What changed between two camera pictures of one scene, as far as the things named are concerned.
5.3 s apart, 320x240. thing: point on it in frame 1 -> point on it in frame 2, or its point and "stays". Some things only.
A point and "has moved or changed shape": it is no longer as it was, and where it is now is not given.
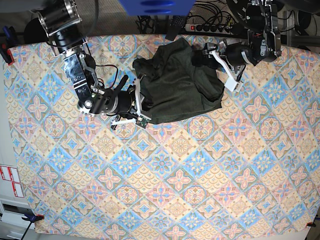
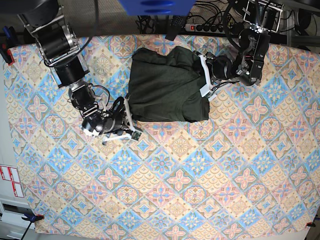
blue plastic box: (157, 8) stays
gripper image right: (235, 55) -> (220, 68)
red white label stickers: (10, 174) stays
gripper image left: (122, 104) -> (115, 121)
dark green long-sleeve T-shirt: (178, 82) has moved or changed shape
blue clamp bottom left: (32, 218) stays
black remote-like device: (176, 27) stays
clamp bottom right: (311, 224) stays
